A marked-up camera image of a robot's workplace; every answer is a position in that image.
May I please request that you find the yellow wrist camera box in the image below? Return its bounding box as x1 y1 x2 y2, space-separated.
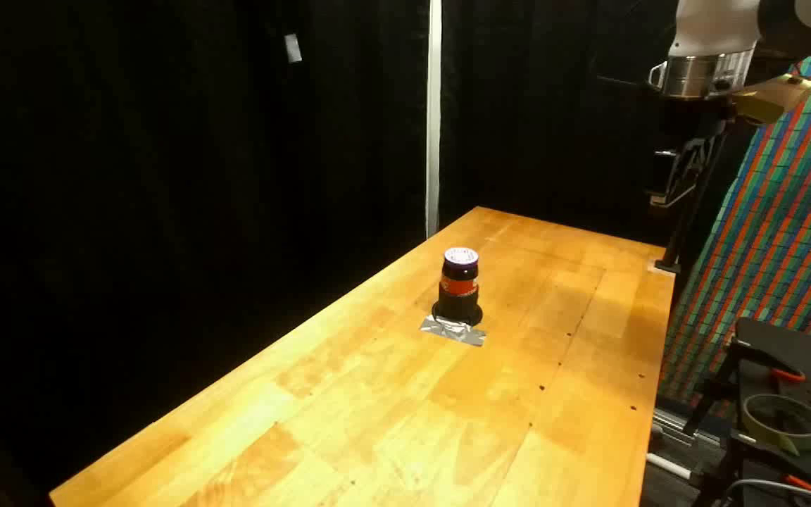
729 73 811 123

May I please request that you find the white vertical pole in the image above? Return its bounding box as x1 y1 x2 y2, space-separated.
424 0 442 237

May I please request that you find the silver tape patch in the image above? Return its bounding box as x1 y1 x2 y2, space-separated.
424 316 488 347

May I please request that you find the dark brown cup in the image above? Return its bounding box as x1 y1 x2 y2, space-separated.
433 247 483 325

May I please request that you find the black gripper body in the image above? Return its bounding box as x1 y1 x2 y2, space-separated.
647 109 732 208

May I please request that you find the black clamp with orange tips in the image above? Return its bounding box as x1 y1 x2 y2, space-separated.
681 339 811 436

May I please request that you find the black stand pole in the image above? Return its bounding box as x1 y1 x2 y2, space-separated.
656 118 754 273

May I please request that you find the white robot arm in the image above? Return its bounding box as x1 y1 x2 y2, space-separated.
647 0 811 208

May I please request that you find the white tag on curtain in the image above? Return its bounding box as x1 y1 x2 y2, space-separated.
286 35 305 66

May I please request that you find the roll of tape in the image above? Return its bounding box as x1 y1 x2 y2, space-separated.
740 391 811 457

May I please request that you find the colourful striped panel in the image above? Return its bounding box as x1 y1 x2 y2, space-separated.
659 60 811 401

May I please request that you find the black curtain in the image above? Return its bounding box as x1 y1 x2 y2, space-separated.
0 0 676 507

